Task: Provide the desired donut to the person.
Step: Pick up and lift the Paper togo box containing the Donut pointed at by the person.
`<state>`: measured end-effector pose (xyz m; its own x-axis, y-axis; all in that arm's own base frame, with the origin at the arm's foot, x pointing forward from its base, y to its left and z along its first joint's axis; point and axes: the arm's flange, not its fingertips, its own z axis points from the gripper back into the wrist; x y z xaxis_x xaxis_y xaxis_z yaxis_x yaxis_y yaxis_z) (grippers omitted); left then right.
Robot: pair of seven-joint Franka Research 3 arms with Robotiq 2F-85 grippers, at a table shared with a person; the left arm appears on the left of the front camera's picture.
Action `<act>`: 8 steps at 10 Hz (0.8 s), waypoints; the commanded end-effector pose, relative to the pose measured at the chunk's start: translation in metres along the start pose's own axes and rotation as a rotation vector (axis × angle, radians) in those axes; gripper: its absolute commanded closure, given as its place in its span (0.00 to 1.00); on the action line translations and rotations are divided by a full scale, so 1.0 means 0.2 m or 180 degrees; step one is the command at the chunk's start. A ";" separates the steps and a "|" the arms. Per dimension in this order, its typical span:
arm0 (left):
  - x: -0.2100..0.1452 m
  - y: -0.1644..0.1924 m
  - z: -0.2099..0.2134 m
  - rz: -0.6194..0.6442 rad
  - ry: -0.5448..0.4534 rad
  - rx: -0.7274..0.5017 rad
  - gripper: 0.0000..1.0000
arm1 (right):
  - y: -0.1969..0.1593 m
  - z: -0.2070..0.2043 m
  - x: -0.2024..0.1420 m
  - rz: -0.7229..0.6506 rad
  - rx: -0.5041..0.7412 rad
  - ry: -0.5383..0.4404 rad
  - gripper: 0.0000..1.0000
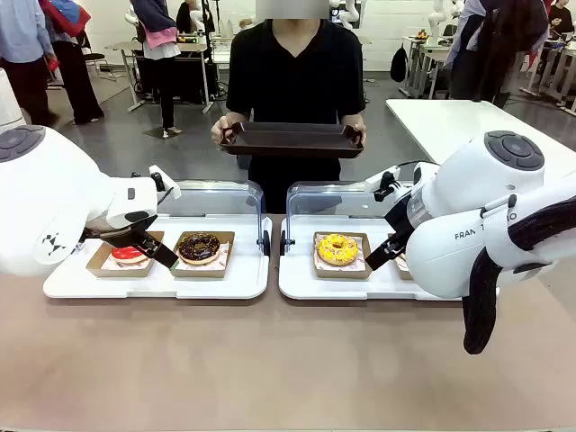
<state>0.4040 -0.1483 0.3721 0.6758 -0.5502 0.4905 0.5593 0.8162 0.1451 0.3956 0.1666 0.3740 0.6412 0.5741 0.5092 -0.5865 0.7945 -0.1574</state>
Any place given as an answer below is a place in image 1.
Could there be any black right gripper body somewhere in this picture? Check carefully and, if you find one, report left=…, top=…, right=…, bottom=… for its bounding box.
left=384, top=193, right=422, bottom=247

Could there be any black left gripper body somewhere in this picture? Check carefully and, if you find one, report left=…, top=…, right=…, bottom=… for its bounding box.
left=83, top=218, right=158, bottom=249

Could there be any chocolate glazed donut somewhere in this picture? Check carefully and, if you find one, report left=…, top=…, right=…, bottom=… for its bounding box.
left=170, top=230, right=237, bottom=279
left=176, top=231, right=222, bottom=266

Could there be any dark brown serving tray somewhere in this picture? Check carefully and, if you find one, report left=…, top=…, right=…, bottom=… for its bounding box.
left=219, top=121, right=366, bottom=160

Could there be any yellow sprinkled donut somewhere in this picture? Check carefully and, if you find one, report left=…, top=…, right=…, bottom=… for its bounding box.
left=312, top=230, right=375, bottom=281
left=316, top=232, right=361, bottom=267

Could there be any red glazed donut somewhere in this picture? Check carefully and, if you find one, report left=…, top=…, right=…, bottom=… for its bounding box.
left=85, top=229, right=166, bottom=278
left=110, top=245, right=149, bottom=267

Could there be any person in red blue jacket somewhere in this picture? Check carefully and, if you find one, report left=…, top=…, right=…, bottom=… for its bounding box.
left=38, top=0, right=105, bottom=126

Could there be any person in black shirt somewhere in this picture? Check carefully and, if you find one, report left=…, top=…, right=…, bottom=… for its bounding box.
left=225, top=17, right=367, bottom=214

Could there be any person in dark long coat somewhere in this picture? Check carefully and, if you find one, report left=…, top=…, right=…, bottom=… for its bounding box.
left=443, top=0, right=551, bottom=109

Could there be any person in pink top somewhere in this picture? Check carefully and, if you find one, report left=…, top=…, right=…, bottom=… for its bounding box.
left=129, top=0, right=185, bottom=135

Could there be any person in light blue shirt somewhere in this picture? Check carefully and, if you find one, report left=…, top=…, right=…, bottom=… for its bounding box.
left=0, top=0, right=59, bottom=128

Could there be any person's left hand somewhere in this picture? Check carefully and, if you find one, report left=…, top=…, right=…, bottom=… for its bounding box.
left=343, top=114, right=368, bottom=148

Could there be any person's right hand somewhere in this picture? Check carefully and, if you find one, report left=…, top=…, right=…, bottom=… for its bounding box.
left=210, top=115, right=247, bottom=147

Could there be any white printed paper liner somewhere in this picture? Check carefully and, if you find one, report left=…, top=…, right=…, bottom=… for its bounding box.
left=173, top=241, right=231, bottom=272
left=99, top=251, right=155, bottom=272
left=314, top=236, right=368, bottom=274

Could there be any white display tray base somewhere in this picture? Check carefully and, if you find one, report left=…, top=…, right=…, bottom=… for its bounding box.
left=42, top=214, right=274, bottom=301
left=277, top=214, right=464, bottom=302

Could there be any clear plastic display cover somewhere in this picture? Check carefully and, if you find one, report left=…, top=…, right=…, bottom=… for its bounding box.
left=280, top=180, right=418, bottom=258
left=155, top=178, right=272, bottom=258

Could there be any white rectangular table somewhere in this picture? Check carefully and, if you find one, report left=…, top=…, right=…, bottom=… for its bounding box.
left=385, top=98, right=576, bottom=168

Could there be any black hanging backpack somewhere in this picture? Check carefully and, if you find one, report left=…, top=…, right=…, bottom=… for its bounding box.
left=389, top=43, right=410, bottom=84

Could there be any white air purifier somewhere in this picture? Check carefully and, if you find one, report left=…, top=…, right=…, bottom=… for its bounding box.
left=0, top=67, right=24, bottom=128

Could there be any grey background work table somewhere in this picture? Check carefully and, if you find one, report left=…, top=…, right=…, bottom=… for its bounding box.
left=104, top=39, right=218, bottom=114

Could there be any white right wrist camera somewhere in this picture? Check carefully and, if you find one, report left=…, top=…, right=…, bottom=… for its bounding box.
left=364, top=166, right=402, bottom=203

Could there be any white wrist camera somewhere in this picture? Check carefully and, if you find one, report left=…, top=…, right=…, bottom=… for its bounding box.
left=364, top=166, right=402, bottom=203
left=130, top=165, right=183, bottom=202

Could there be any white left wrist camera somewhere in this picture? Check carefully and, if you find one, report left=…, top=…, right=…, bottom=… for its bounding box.
left=130, top=165, right=183, bottom=202

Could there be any black braided cable sleeve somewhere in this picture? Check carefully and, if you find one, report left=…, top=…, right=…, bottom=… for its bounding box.
left=462, top=207, right=576, bottom=356

